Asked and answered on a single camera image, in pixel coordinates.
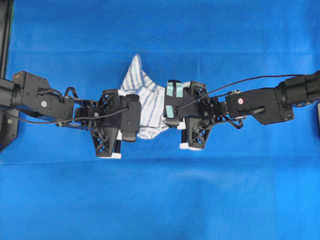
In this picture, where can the dark right edge mount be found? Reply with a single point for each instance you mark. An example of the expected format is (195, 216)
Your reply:
(318, 118)

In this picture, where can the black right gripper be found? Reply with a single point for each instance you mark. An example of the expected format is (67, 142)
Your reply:
(198, 115)

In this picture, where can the black right wrist camera taped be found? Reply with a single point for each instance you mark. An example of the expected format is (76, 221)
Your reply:
(176, 94)

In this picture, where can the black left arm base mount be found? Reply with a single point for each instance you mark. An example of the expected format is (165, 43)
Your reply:
(8, 130)

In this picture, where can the black frame post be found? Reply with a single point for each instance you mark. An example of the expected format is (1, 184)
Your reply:
(6, 12)

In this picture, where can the white blue striped towel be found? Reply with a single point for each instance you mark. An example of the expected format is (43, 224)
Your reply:
(151, 97)

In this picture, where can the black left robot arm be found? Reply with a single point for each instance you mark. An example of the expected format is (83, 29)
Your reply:
(32, 95)

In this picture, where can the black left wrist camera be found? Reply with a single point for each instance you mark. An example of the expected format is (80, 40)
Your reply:
(127, 121)

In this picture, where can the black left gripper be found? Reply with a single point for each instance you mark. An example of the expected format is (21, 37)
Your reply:
(92, 115)

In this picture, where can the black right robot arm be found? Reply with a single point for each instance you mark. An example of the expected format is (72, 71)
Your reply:
(271, 105)

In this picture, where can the blue table cloth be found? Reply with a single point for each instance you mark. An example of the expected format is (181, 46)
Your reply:
(256, 183)

